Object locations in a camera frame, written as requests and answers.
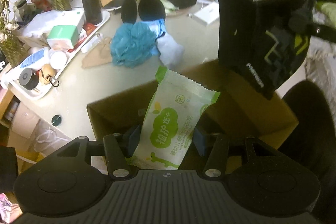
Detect white blue lotion bottle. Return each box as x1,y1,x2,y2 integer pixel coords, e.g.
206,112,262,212
1,47,50,88

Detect green wipes packet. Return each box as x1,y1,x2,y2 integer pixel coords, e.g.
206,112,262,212
128,66,220,169

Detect grey round speaker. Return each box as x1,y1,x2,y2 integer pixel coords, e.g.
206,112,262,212
19,68,39,90

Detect white serving tray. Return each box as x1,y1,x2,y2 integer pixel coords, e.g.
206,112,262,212
9,10,110,100

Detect bamboo plant glass vase left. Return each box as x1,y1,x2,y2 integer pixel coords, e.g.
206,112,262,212
1,0,27,68

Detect white power bank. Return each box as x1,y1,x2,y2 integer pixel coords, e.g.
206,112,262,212
192,2,219,26

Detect black neon green gloves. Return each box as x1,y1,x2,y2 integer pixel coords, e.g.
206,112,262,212
218,0,311,100

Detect teal mesh bath loofah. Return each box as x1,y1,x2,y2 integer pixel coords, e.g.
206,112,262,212
110,22,157,68

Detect brown cardboard box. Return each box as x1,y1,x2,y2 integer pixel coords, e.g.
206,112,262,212
86,58,300,162

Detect brown drawstring pouch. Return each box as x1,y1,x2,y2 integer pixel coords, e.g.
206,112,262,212
81,37,112,69

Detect blue white knit glove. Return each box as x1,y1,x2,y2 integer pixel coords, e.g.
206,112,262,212
146,19,185,69

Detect green white carton box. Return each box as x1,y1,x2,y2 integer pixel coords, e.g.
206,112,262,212
47,25,86,50

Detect white round jar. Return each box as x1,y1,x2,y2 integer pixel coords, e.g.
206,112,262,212
50,51,67,70

